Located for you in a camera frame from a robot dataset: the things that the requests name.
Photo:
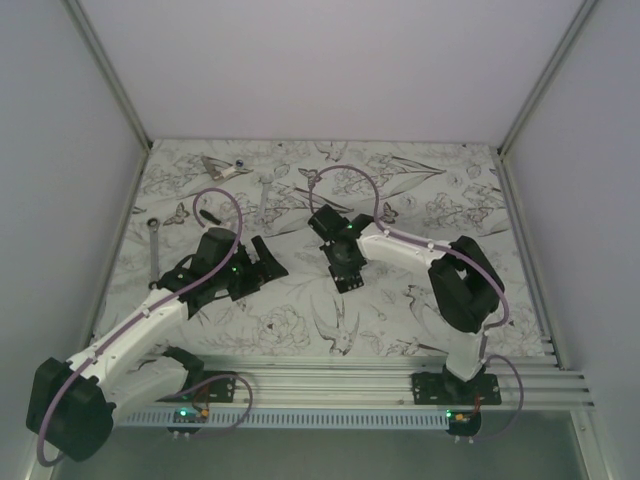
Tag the right controller board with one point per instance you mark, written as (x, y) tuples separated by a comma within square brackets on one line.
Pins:
[(463, 423)]

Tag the black handled screwdriver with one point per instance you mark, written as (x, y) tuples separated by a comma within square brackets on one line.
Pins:
[(209, 217)]

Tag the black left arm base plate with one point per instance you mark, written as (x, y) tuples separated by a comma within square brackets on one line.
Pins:
[(208, 387)]

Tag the aluminium frame rail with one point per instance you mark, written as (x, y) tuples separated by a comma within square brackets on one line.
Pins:
[(371, 382)]

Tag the small metal bracket tool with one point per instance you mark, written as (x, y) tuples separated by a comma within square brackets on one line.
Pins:
[(211, 169)]

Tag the controller board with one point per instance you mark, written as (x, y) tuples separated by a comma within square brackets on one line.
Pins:
[(463, 423), (186, 421)]

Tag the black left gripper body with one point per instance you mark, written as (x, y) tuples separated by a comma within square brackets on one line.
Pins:
[(245, 276)]

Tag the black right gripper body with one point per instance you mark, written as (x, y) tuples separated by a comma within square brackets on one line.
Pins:
[(334, 259)]

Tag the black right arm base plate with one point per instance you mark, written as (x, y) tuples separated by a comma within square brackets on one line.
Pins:
[(445, 389)]

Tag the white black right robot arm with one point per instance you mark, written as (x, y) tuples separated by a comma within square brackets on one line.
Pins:
[(466, 287)]

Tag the grey slotted cable duct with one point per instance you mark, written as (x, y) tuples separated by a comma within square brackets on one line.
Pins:
[(280, 418)]

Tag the chrome ratchet wrench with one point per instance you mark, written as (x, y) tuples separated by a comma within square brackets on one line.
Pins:
[(153, 225)]

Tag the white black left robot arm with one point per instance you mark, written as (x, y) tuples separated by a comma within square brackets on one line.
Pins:
[(75, 404)]

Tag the left controller board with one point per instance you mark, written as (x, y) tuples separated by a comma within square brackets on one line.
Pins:
[(186, 421)]

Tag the black fuse box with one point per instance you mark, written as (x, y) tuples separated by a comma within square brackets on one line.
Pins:
[(346, 280)]

